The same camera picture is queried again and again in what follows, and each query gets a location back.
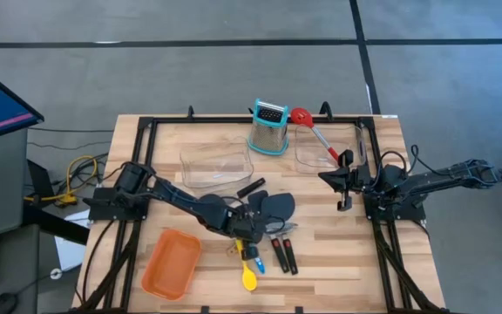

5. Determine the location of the white paper sheet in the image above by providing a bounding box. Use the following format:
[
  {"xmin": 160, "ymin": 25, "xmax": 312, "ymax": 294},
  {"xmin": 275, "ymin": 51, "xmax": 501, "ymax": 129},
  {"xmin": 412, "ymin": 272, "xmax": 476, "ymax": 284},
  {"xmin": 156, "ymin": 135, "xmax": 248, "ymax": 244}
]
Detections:
[{"xmin": 54, "ymin": 211, "xmax": 91, "ymax": 271}]

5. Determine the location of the clear plastic bin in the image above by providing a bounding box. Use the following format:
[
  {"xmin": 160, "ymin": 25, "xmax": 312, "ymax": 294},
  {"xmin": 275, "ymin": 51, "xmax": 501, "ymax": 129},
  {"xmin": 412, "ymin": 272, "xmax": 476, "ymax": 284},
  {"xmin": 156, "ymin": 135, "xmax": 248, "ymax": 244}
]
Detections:
[
  {"xmin": 294, "ymin": 124, "xmax": 368, "ymax": 174},
  {"xmin": 179, "ymin": 138, "xmax": 254, "ymax": 191}
]

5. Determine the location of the black floor cable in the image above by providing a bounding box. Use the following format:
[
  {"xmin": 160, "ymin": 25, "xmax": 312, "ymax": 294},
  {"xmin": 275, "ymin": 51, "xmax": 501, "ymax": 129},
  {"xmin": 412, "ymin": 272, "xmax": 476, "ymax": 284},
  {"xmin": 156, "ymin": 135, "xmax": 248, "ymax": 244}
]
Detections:
[{"xmin": 27, "ymin": 126, "xmax": 115, "ymax": 152}]

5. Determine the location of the red slotted spoon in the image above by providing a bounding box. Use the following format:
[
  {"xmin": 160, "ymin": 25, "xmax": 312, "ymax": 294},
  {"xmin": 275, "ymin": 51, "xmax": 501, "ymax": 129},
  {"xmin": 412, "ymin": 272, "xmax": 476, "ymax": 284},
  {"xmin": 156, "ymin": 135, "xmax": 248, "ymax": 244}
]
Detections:
[{"xmin": 289, "ymin": 107, "xmax": 341, "ymax": 163}]

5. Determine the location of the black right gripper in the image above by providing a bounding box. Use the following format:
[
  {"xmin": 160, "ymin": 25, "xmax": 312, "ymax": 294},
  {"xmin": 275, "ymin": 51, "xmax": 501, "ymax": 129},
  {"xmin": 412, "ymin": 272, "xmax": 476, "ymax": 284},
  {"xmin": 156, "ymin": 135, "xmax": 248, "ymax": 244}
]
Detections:
[{"xmin": 318, "ymin": 150, "xmax": 370, "ymax": 213}]

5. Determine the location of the yellow silicone spoon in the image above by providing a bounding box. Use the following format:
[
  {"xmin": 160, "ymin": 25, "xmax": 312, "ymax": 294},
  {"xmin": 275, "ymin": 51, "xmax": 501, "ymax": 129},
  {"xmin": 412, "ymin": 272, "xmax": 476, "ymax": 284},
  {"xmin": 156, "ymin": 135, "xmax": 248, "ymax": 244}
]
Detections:
[{"xmin": 234, "ymin": 238, "xmax": 259, "ymax": 292}]

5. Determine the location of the black desk leg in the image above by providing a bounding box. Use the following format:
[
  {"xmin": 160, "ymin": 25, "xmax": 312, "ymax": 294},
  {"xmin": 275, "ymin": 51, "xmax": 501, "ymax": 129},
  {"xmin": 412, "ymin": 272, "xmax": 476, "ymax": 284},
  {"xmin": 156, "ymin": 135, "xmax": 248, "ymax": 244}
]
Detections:
[{"xmin": 22, "ymin": 159, "xmax": 91, "ymax": 245}]

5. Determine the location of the teal steel box grater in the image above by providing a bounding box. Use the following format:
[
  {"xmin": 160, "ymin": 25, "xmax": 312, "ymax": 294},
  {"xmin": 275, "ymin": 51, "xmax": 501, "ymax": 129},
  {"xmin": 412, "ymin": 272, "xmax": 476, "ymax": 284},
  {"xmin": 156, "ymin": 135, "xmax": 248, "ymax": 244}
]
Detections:
[{"xmin": 246, "ymin": 98, "xmax": 290, "ymax": 156}]

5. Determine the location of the yellow cable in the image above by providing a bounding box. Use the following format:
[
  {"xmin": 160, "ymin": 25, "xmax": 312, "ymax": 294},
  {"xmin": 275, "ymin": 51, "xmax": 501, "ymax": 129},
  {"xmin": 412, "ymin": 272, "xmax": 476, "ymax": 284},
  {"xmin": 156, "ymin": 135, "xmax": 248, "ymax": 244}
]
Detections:
[{"xmin": 24, "ymin": 154, "xmax": 99, "ymax": 206}]

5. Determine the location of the black computer mouse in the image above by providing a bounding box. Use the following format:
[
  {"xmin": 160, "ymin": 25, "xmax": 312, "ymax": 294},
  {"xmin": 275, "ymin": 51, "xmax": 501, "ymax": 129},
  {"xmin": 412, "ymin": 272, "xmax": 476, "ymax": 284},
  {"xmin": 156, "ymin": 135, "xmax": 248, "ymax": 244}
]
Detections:
[{"xmin": 0, "ymin": 292, "xmax": 19, "ymax": 314}]

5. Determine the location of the black spatula with steel shaft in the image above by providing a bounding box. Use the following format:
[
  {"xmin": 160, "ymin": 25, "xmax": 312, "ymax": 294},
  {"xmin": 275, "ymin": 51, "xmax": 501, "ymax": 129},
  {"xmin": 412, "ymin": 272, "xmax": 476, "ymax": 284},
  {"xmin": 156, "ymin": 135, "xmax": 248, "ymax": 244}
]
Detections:
[{"xmin": 198, "ymin": 177, "xmax": 267, "ymax": 208}]

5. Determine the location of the orange plastic bin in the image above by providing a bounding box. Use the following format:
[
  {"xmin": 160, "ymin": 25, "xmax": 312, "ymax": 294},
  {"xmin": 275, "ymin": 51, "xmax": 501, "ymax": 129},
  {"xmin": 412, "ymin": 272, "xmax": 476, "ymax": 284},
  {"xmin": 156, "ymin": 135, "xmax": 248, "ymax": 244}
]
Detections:
[{"xmin": 140, "ymin": 229, "xmax": 203, "ymax": 301}]

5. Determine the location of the black spatula red-marked handle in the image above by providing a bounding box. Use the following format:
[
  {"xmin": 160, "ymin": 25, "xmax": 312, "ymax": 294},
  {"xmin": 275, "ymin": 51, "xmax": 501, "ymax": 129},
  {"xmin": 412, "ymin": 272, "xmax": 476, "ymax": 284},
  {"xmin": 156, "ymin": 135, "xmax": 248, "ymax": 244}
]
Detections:
[
  {"xmin": 247, "ymin": 190, "xmax": 290, "ymax": 275},
  {"xmin": 259, "ymin": 193, "xmax": 299, "ymax": 276}
]

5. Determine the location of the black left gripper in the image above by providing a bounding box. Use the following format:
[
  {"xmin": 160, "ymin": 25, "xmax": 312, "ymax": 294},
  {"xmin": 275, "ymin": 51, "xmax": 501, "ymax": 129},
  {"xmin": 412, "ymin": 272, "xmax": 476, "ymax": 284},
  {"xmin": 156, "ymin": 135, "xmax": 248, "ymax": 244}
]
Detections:
[{"xmin": 224, "ymin": 204, "xmax": 269, "ymax": 262}]

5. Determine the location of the black metal table frame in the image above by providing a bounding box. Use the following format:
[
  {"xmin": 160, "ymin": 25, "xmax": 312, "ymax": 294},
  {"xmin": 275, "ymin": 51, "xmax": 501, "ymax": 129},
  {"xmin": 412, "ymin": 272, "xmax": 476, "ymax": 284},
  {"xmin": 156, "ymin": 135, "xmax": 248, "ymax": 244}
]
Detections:
[{"xmin": 74, "ymin": 104, "xmax": 448, "ymax": 314}]

